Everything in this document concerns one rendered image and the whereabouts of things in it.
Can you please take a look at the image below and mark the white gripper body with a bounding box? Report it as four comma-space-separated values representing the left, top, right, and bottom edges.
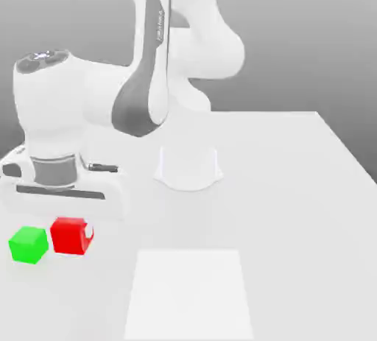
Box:
0, 170, 128, 222

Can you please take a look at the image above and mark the small red cube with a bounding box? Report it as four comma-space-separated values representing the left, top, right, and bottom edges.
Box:
49, 216, 95, 257

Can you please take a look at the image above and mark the small green cube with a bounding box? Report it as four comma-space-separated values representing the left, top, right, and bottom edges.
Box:
7, 225, 50, 265

